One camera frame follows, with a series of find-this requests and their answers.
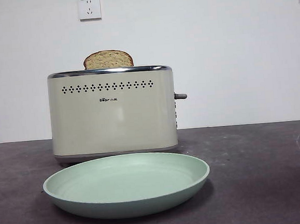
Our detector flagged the large toast bread slice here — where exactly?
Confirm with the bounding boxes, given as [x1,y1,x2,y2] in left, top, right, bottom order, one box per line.
[82,48,134,70]

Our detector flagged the pale green round plate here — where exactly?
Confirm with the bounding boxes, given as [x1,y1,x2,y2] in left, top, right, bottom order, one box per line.
[40,147,214,224]

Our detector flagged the cream two-slot toaster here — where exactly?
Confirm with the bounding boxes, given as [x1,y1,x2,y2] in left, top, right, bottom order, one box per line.
[46,62,193,169]

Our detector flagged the white wall socket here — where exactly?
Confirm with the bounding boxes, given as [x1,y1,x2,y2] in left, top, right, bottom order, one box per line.
[78,0,102,21]

